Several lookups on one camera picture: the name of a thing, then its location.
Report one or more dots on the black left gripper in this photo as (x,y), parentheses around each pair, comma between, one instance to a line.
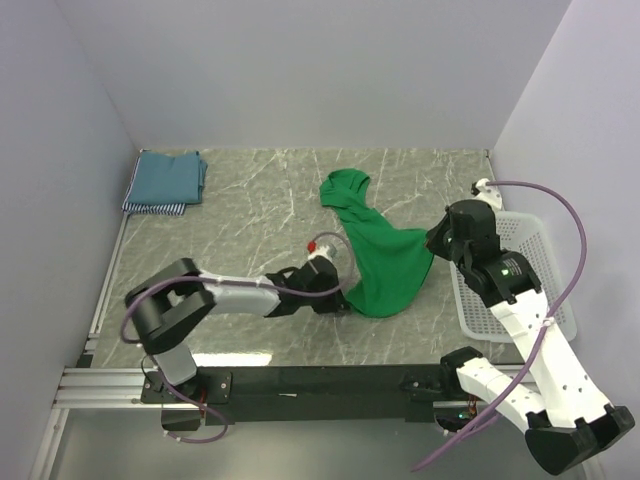
(334,303)

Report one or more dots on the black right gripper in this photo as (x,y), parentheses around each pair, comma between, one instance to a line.
(434,242)

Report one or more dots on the green tank top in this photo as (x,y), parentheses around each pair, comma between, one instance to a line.
(393,262)

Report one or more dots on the blue white striped tank top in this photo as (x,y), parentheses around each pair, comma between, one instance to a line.
(129,208)

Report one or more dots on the teal blue tank top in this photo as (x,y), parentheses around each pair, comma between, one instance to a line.
(161,179)

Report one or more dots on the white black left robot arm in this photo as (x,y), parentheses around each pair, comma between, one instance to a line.
(167,307)

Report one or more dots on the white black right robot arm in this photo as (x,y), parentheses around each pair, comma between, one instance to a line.
(566,419)

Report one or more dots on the white plastic laundry basket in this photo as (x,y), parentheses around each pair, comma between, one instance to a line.
(526,234)

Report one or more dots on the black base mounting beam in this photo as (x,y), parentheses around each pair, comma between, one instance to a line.
(307,393)

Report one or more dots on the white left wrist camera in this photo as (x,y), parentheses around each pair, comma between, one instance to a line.
(321,250)

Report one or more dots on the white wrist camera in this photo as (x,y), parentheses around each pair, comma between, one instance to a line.
(321,250)
(481,190)

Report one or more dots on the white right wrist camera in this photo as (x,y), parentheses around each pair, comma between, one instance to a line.
(481,190)

